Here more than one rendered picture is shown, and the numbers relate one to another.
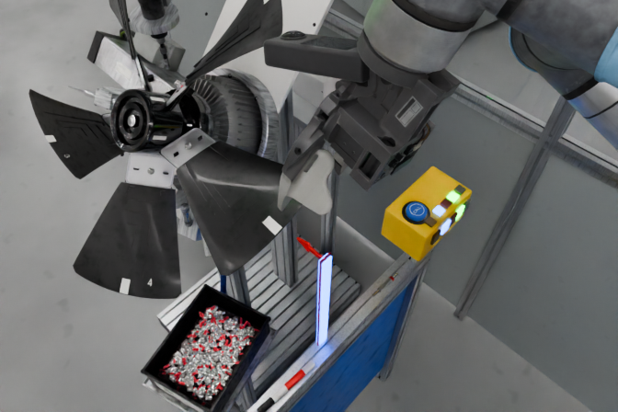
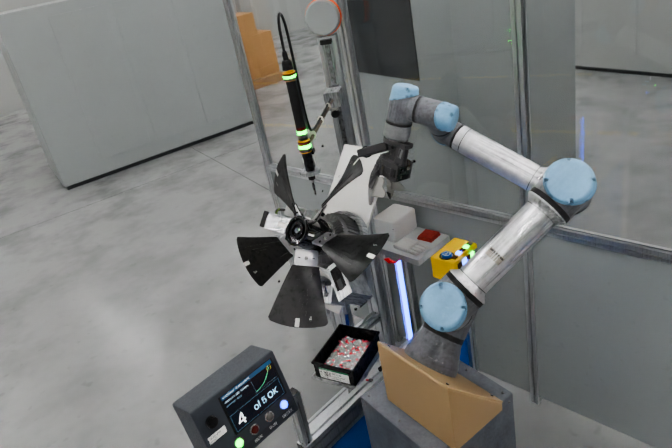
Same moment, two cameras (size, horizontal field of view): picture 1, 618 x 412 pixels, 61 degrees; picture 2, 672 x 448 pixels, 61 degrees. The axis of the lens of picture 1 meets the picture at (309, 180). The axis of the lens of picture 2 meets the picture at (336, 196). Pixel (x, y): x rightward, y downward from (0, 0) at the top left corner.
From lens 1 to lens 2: 1.24 m
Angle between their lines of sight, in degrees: 26
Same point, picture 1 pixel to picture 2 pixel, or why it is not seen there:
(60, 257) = not seen: hidden behind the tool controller
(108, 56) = (272, 220)
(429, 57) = (400, 135)
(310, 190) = (378, 191)
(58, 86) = (203, 299)
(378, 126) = (393, 161)
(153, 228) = (309, 288)
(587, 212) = (565, 264)
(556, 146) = not seen: hidden behind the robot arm
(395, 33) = (390, 131)
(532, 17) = (418, 118)
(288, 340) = not seen: hidden behind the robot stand
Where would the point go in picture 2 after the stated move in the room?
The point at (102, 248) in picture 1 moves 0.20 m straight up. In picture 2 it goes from (284, 302) to (272, 257)
